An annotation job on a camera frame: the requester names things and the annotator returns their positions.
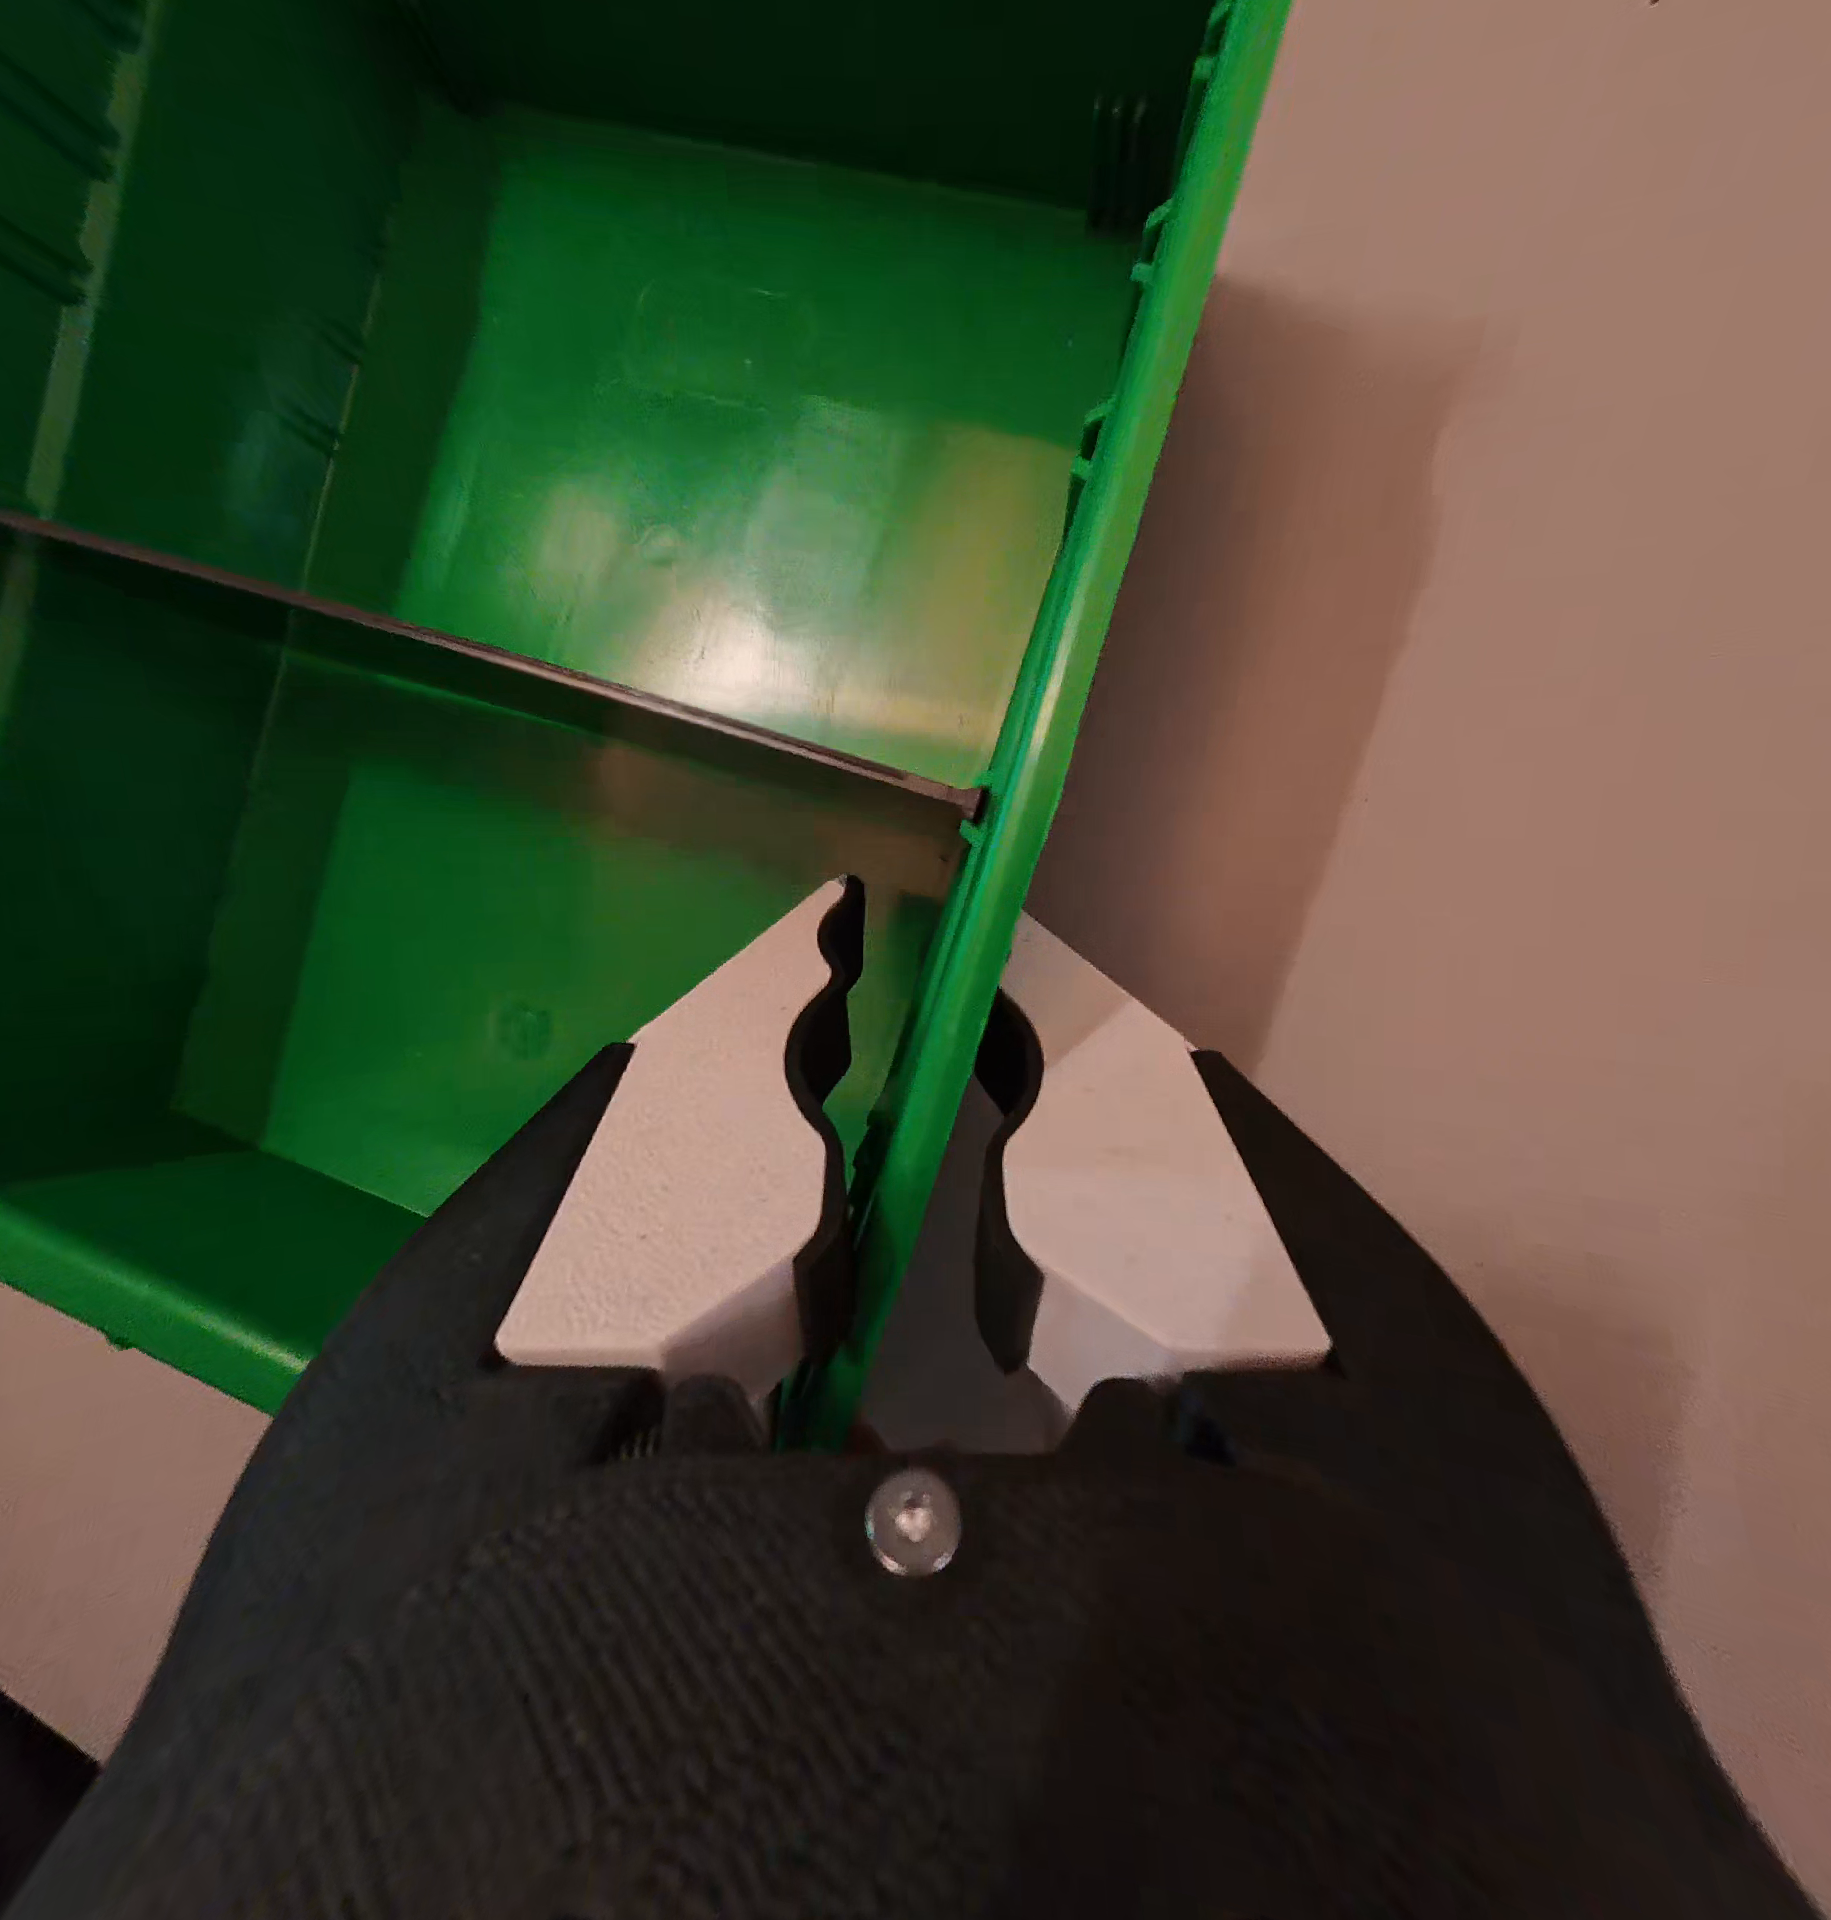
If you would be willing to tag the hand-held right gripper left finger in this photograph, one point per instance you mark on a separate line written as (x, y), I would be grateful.
(675, 1197)

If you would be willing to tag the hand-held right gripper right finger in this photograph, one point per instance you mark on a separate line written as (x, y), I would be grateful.
(1140, 1213)

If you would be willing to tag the black bin divider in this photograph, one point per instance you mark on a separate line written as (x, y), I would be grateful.
(404, 632)

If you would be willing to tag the green plastic bin with divider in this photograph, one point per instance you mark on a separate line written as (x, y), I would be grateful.
(737, 452)

